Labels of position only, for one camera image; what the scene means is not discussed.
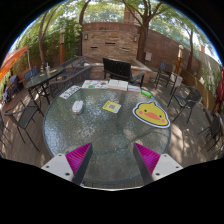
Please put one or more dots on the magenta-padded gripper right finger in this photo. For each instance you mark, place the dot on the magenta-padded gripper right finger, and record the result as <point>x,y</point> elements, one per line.
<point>165,165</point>

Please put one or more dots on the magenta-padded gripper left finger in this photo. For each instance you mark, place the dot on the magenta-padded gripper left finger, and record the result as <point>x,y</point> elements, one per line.
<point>60,165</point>

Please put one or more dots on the white computer mouse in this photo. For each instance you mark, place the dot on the white computer mouse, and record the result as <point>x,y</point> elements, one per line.
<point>77,106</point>

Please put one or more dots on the yellow duck-shaped mouse pad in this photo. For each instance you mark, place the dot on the yellow duck-shaped mouse pad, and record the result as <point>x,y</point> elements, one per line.
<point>151,115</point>

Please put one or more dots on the black metal mesh chair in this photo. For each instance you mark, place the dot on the black metal mesh chair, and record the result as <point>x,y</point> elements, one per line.
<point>193,96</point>
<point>28,115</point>
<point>215,128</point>

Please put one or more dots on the white sign strip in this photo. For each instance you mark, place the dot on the white sign strip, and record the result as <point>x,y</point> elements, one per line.
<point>70,92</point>

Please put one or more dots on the small green packet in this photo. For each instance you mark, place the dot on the small green packet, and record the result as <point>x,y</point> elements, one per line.
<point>146,93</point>

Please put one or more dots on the yellow square card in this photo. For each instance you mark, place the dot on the yellow square card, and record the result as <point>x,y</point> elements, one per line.
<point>111,107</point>

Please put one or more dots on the small white and blue booklet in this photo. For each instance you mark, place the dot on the small white and blue booklet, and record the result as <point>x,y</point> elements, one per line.
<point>134,88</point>

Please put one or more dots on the white standing sign board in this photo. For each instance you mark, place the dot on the white standing sign board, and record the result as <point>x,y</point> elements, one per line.
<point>177,80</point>

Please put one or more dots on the dark wicker armchair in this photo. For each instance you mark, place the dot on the dark wicker armchair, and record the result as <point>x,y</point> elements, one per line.
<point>71,80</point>
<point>73,62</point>

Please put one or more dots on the colourful printed leaflet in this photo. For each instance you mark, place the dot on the colourful printed leaflet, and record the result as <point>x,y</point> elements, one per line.
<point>94,84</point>

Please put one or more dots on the dark round patio table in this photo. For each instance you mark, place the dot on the dark round patio table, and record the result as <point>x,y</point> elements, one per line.
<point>43,77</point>

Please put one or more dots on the dark red closed umbrella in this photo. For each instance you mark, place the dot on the dark red closed umbrella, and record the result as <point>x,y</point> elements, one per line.
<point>220,90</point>

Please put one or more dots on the blue patio chair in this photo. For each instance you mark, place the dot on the blue patio chair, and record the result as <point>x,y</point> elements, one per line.
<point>30,74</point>

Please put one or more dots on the black metal slatted chair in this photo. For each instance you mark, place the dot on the black metal slatted chair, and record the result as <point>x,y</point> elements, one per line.
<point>165,68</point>

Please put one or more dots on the black slatted wooden armchair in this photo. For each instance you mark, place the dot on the black slatted wooden armchair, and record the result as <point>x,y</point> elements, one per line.
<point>116,68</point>

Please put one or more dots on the orange canopy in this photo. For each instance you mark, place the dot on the orange canopy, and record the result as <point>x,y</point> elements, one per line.
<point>11,60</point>

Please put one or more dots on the large dark-trunked tree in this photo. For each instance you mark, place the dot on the large dark-trunked tree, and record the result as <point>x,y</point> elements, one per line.
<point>142,43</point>

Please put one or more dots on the wooden lamp post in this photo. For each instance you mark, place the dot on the wooden lamp post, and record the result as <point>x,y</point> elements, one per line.
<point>179,60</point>
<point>62,46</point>

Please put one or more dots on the grey wall utility box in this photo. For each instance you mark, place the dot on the grey wall utility box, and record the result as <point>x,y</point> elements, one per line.
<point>148,56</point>

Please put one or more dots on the black wall lantern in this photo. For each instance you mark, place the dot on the black wall lantern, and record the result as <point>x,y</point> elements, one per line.
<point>135,38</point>
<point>86,36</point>

